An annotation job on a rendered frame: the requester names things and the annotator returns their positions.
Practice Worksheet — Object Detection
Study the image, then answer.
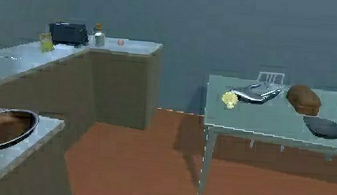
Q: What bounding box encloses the yellow lettuce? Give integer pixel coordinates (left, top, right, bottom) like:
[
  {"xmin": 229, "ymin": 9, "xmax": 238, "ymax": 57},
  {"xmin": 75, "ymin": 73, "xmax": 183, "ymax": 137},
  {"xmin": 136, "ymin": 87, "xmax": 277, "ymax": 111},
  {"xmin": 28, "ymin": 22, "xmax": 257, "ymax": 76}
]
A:
[{"xmin": 220, "ymin": 90, "xmax": 240, "ymax": 111}]

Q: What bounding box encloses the grey bottle with brown top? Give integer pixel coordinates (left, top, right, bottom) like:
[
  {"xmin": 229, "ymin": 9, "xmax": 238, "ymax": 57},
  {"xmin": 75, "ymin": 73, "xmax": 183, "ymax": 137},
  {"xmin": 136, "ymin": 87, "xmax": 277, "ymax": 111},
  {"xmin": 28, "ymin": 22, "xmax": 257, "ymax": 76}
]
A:
[{"xmin": 92, "ymin": 22, "xmax": 107, "ymax": 48}]

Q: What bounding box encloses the pale green table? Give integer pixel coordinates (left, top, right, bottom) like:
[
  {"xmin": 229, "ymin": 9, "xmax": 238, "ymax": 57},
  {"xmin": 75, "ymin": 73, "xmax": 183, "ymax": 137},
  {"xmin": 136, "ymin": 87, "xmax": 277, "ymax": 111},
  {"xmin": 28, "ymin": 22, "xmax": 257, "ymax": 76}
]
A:
[{"xmin": 196, "ymin": 73, "xmax": 337, "ymax": 195}]

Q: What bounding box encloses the pale chair back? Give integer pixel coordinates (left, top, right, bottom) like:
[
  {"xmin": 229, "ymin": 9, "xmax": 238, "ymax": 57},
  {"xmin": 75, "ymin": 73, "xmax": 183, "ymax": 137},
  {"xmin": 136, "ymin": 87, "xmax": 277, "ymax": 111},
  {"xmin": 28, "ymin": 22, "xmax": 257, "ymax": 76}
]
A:
[{"xmin": 256, "ymin": 70, "xmax": 287, "ymax": 87}]

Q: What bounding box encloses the black toaster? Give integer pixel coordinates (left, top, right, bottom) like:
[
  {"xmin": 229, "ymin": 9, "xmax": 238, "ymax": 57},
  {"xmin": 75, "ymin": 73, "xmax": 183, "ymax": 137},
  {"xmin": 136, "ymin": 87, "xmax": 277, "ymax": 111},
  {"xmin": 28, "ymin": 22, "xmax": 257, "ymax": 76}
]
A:
[{"xmin": 47, "ymin": 21, "xmax": 91, "ymax": 49}]

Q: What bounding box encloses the yellow green cup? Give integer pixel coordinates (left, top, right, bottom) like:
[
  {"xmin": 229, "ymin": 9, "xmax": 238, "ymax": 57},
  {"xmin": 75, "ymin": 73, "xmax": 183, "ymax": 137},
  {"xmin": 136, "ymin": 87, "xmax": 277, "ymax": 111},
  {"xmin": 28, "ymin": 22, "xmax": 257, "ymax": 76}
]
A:
[{"xmin": 37, "ymin": 31, "xmax": 56, "ymax": 54}]

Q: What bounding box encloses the brown bread loaf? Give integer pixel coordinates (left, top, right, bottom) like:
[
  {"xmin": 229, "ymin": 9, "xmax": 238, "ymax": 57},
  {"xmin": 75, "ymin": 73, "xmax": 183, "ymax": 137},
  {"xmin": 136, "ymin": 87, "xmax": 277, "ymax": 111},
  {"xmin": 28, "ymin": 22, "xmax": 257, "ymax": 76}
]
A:
[{"xmin": 284, "ymin": 83, "xmax": 324, "ymax": 118}]

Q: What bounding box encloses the black flat plate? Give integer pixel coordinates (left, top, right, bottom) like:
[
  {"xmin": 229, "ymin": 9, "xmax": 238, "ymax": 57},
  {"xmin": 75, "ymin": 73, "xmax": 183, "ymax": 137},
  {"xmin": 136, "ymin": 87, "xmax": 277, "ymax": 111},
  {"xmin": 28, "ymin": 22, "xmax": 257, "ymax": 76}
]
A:
[{"xmin": 301, "ymin": 115, "xmax": 337, "ymax": 140}]

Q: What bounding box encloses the dark round pan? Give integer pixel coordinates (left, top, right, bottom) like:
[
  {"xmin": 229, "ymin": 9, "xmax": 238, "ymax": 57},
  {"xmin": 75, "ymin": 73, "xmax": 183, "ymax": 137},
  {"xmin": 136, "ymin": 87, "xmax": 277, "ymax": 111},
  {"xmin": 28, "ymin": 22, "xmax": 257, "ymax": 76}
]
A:
[{"xmin": 0, "ymin": 107, "xmax": 41, "ymax": 158}]

